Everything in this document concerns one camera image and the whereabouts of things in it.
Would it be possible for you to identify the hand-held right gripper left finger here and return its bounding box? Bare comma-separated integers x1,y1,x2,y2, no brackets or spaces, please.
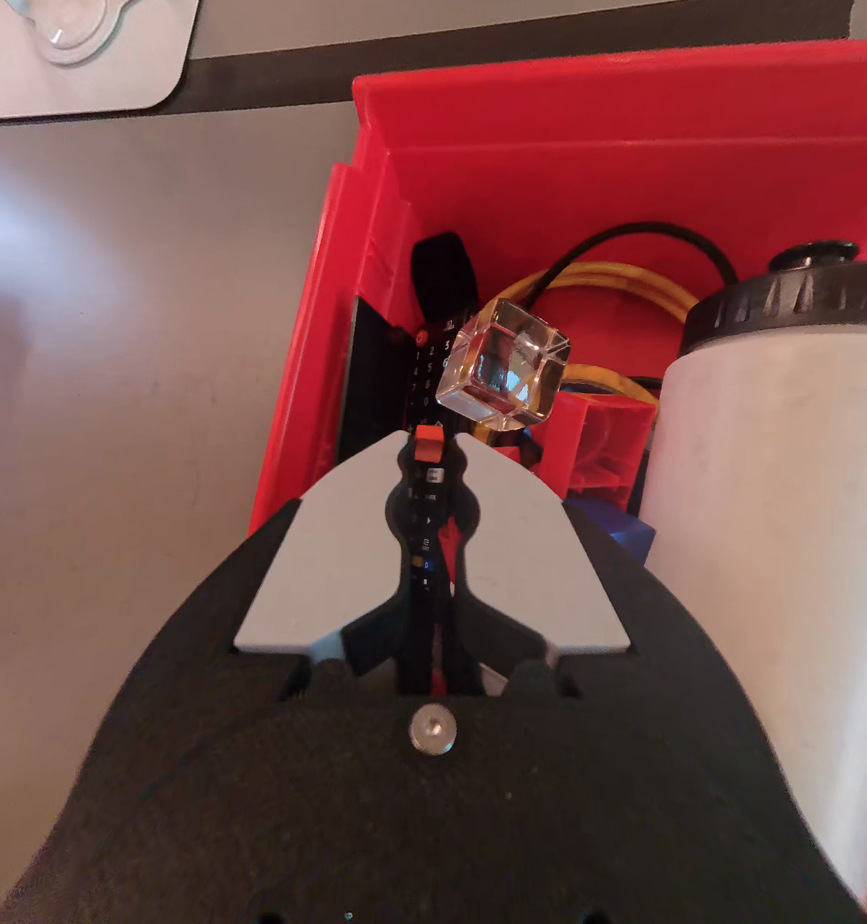
233,430,414,664

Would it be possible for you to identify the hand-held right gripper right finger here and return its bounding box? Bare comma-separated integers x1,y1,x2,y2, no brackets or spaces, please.
449,430,632,668

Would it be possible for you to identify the red plastic bin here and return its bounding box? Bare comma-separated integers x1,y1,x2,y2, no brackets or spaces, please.
248,38,867,918

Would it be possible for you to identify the blue toy brick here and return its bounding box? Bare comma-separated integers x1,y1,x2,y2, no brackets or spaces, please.
563,498,657,571

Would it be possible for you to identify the red toy brick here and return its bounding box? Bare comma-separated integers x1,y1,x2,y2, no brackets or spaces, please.
535,393,657,510

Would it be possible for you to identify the clear acrylic cube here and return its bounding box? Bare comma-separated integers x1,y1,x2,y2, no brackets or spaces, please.
435,297,572,433

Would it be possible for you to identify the white bottle black cap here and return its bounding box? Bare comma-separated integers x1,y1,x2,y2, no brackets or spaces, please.
639,240,867,918

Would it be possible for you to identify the black remote control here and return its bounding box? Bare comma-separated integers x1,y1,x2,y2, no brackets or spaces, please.
397,231,481,694

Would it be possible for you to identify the white square mat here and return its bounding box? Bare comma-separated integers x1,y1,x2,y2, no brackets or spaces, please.
0,0,202,121

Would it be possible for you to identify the clear plastic dome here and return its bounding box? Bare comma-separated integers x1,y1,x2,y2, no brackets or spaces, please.
0,0,128,67

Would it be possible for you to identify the yellow cable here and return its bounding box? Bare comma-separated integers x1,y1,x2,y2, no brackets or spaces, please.
477,261,701,445

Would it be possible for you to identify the black cable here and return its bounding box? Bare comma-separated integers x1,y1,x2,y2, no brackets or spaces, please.
516,222,741,319

